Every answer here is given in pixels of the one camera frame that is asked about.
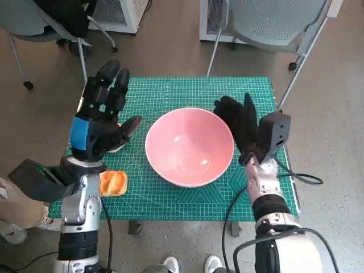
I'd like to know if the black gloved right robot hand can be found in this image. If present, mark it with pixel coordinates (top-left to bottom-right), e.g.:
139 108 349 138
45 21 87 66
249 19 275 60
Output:
213 93 267 166

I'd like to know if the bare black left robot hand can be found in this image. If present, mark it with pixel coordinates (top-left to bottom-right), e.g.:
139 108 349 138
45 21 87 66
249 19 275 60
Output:
69 59 143 163

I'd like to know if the round toy bread bun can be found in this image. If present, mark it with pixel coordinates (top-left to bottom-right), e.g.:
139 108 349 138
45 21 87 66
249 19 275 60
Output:
107 121 127 154

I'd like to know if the rectangular orange toy bread loaf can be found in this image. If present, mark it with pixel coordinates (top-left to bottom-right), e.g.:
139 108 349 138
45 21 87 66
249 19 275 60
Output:
98 169 129 197

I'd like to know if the pink bowl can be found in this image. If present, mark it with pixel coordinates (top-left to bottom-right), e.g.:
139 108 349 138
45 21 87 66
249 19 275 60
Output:
144 107 235 188

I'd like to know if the green cutting mat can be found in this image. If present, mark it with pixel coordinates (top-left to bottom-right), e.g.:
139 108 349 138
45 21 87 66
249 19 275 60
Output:
48 75 301 222

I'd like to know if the grey mesh office chair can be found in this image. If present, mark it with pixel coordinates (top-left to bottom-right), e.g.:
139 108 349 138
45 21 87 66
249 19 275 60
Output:
206 0 345 111

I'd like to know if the white cabinet with mesh side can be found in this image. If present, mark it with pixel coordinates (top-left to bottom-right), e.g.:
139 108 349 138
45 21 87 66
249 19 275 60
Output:
88 0 148 35
198 0 245 43

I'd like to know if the black jacket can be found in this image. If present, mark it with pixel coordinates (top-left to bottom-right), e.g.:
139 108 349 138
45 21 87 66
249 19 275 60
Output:
35 0 97 39

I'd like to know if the grey-green office chair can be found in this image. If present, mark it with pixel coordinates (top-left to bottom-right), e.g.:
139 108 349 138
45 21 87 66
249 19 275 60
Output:
0 0 119 90

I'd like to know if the white shoe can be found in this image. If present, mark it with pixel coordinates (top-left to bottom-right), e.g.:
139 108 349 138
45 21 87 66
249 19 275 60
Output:
162 256 180 273
204 255 223 273

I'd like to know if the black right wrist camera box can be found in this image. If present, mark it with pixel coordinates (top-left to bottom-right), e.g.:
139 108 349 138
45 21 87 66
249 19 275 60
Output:
257 111 291 163

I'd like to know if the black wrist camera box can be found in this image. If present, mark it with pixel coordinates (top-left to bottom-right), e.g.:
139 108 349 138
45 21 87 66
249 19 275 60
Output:
7 159 83 203
257 111 291 163

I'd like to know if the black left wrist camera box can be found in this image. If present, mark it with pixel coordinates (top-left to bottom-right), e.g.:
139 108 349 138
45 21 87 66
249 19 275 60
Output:
7 159 83 203

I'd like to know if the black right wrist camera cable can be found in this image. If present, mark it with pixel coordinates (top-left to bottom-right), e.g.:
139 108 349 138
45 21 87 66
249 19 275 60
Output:
222 159 324 273

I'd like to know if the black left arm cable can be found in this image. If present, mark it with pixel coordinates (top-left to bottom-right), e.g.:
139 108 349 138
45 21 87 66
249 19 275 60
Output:
101 196 113 273

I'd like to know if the black looped right shoulder cable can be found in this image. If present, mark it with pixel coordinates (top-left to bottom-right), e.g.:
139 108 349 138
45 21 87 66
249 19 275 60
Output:
233 227 341 273

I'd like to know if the black floor cable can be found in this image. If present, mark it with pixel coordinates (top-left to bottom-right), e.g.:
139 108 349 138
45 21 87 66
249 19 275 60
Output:
15 251 59 270

